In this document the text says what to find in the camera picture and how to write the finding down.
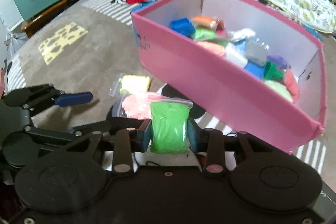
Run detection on pink clay bag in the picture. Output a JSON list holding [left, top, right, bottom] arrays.
[[112, 92, 161, 120]]

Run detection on yellow clay bag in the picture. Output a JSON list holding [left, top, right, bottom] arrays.
[[109, 73, 151, 97]]

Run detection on green clay bag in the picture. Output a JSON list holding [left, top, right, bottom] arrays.
[[149, 97, 193, 154]]

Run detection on Mickey Mouse bed sheet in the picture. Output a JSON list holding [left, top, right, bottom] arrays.
[[6, 0, 335, 190]]

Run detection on pink cardboard box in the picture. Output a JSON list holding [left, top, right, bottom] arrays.
[[131, 0, 327, 152]]

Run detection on purple clay bag in box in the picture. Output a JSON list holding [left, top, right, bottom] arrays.
[[267, 54, 290, 70]]

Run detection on blue clay block in box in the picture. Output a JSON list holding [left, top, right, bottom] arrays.
[[170, 17, 195, 37]]

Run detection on orange clay bag in box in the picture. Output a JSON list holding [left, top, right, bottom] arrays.
[[191, 16, 224, 30]]

